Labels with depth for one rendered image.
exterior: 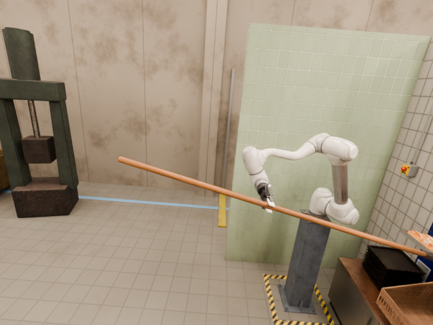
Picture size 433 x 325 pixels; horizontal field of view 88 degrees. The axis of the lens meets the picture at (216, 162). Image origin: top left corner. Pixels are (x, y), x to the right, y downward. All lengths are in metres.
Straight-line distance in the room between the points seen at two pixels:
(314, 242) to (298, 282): 0.46
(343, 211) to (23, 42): 3.96
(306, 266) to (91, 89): 4.29
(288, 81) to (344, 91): 0.55
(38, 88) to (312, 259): 3.79
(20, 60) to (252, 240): 3.63
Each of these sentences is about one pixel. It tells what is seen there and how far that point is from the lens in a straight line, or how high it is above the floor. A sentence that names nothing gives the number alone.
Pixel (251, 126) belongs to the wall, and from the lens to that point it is 2.31.
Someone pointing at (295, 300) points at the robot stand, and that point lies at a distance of 2.73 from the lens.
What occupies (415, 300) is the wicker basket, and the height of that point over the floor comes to 0.64.
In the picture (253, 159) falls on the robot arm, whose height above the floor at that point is 1.64.
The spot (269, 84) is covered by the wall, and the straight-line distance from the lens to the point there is 2.31.
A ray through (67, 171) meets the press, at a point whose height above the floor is 0.67.
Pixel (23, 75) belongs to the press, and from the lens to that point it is 3.90.
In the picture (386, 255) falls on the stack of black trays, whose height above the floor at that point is 0.80.
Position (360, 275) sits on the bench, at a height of 0.58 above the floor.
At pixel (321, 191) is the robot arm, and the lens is 2.12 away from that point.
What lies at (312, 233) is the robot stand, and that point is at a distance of 2.23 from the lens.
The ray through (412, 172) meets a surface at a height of 1.45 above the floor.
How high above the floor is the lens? 2.04
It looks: 19 degrees down
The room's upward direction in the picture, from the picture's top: 4 degrees clockwise
